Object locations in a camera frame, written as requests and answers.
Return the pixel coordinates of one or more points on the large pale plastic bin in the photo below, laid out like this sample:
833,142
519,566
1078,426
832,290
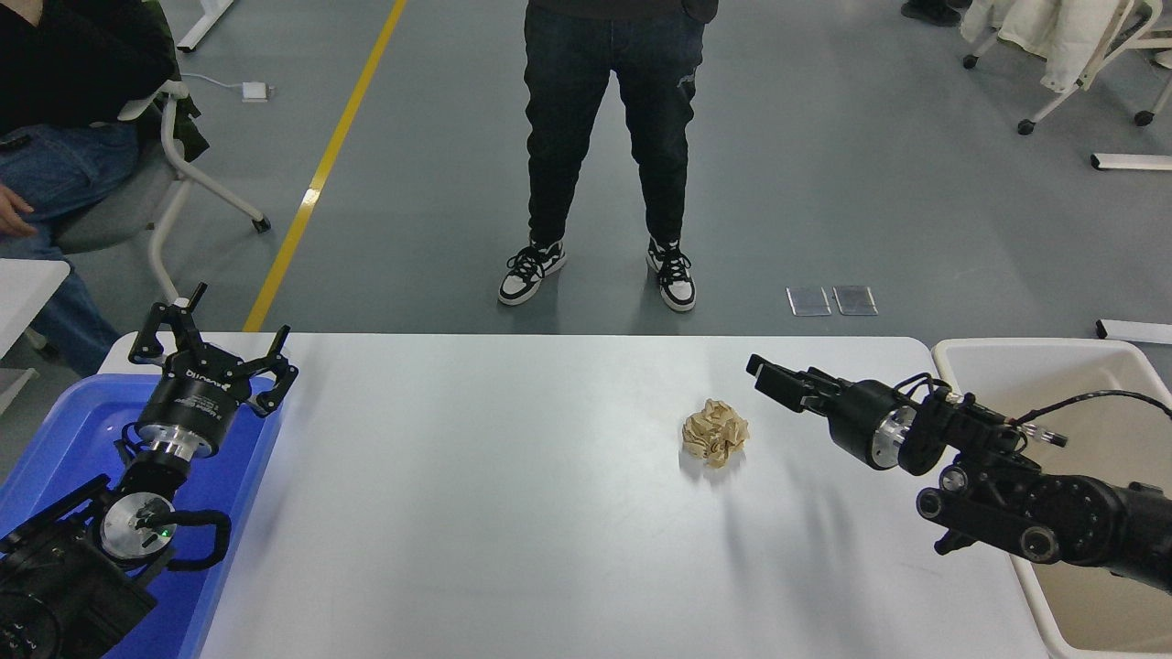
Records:
1053,366

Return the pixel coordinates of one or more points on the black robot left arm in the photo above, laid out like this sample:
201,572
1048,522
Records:
55,586

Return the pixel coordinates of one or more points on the metal floor plate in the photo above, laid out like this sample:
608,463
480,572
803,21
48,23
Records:
855,300
808,301

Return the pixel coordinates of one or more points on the white table foot bar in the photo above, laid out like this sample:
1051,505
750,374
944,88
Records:
207,23
1135,331
1134,161

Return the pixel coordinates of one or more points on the dark green jacket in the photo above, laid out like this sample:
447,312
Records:
186,122

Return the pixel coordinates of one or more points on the small white side table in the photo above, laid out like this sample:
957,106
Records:
27,293

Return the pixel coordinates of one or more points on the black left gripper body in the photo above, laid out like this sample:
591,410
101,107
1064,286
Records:
197,407

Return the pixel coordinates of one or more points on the tan paper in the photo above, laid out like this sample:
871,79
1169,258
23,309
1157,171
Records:
715,432

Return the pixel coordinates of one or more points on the cream coat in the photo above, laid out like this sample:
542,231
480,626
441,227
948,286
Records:
1051,32

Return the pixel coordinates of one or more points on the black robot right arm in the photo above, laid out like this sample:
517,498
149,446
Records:
1071,522

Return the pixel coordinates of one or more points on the person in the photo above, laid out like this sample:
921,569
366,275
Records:
929,11
568,110
55,64

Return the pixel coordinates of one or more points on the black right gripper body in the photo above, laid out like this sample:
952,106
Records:
856,421

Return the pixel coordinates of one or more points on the white wheeled chair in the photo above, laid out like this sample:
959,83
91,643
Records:
1073,94

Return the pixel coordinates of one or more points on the grey office chair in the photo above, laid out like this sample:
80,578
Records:
119,206

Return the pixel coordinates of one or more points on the blue plastic tray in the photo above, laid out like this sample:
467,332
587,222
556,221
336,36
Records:
73,430

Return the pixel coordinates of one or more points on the person's hand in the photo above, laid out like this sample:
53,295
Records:
13,210

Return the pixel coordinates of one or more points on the white power adapter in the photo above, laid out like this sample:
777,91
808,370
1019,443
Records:
255,91

